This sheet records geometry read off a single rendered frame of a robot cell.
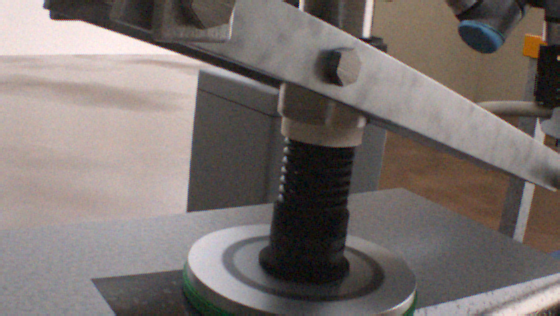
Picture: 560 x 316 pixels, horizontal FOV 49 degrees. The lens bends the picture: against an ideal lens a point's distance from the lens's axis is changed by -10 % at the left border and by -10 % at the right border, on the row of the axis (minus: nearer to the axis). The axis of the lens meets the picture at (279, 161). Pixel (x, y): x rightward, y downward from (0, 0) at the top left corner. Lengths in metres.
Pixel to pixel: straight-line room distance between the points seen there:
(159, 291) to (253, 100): 1.12
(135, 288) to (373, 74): 0.28
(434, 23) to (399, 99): 7.45
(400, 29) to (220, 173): 5.89
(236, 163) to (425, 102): 1.20
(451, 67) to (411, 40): 0.85
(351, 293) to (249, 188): 1.15
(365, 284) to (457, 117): 0.18
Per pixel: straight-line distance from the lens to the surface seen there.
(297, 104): 0.54
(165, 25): 0.36
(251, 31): 0.43
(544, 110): 1.34
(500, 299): 0.71
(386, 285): 0.60
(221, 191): 1.83
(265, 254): 0.61
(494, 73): 8.65
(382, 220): 0.86
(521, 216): 2.51
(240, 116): 1.73
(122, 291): 0.59
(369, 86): 0.52
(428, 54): 7.98
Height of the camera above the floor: 1.09
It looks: 15 degrees down
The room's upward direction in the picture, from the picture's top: 7 degrees clockwise
